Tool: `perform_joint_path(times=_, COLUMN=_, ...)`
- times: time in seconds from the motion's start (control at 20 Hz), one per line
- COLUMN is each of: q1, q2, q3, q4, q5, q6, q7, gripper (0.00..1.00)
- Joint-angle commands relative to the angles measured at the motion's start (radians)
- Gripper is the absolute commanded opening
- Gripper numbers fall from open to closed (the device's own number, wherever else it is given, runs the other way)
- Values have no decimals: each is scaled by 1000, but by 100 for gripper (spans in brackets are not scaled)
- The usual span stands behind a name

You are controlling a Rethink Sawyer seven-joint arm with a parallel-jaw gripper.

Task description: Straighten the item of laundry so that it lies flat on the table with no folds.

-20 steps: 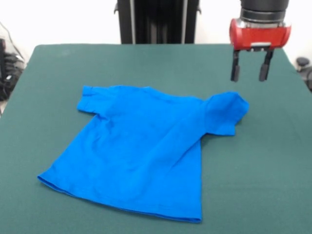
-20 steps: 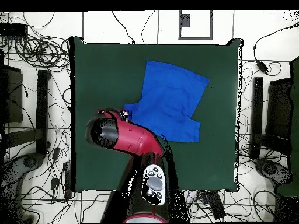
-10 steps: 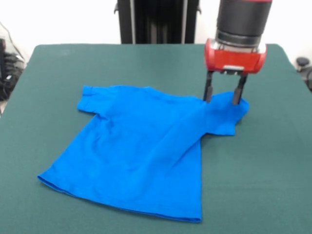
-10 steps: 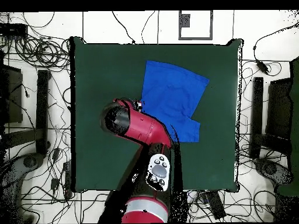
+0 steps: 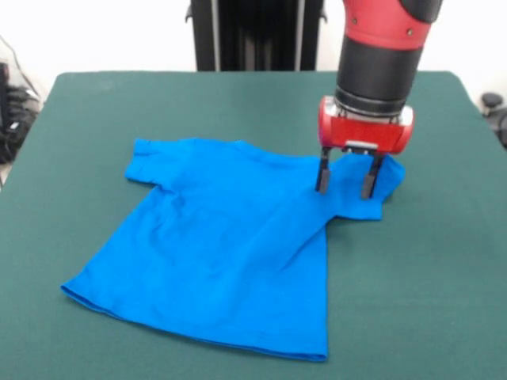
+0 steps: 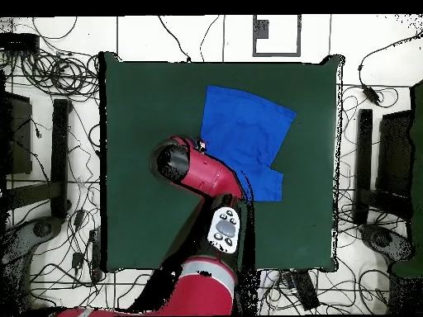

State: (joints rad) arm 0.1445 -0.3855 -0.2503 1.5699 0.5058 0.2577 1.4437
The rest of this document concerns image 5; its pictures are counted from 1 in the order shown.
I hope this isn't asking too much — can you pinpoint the blue shirt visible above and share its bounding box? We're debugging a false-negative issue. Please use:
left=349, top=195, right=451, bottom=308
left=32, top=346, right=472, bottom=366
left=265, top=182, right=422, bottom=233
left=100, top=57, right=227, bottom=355
left=59, top=137, right=406, bottom=363

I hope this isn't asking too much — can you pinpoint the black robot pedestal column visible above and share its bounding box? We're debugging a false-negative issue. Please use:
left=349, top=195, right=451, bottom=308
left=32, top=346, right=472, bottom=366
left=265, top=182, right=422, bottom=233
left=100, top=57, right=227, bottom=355
left=185, top=0, right=345, bottom=73

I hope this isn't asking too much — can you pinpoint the dark green table cloth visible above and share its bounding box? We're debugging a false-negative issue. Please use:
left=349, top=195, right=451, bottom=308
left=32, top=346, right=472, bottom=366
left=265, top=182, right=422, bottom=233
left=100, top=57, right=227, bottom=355
left=0, top=70, right=507, bottom=380

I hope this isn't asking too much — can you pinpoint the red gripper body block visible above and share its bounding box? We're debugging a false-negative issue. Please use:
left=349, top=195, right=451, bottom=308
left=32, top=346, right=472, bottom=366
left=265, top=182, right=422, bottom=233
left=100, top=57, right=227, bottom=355
left=317, top=95, right=416, bottom=155

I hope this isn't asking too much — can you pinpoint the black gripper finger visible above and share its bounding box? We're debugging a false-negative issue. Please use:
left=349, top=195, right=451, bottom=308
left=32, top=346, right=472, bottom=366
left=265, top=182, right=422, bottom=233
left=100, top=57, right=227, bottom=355
left=360, top=153, right=385, bottom=200
left=314, top=146, right=334, bottom=195

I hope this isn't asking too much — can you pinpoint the black cable pile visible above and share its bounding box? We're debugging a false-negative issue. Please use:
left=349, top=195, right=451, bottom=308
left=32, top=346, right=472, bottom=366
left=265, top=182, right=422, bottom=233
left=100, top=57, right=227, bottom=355
left=0, top=61, right=44, bottom=165

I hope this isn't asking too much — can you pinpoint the grey stand foot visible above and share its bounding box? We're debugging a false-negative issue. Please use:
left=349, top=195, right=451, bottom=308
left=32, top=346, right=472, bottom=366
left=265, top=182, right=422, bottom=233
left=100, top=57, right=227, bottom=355
left=479, top=92, right=507, bottom=150

